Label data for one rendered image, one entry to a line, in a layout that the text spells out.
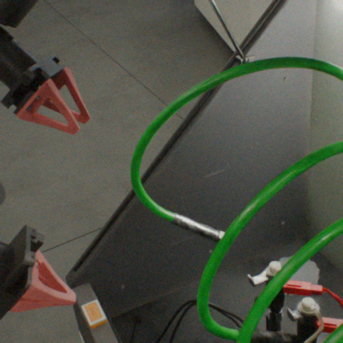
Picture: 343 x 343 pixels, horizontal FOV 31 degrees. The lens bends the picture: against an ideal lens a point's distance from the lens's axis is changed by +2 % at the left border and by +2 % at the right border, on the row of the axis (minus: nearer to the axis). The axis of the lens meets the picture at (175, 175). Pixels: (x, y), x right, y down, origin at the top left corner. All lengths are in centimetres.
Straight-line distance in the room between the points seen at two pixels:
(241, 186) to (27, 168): 223
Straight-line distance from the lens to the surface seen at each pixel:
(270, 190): 68
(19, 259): 70
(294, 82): 117
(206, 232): 94
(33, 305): 74
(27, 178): 325
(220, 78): 79
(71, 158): 333
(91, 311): 112
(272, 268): 90
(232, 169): 119
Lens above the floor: 177
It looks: 36 degrees down
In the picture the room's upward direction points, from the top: 7 degrees counter-clockwise
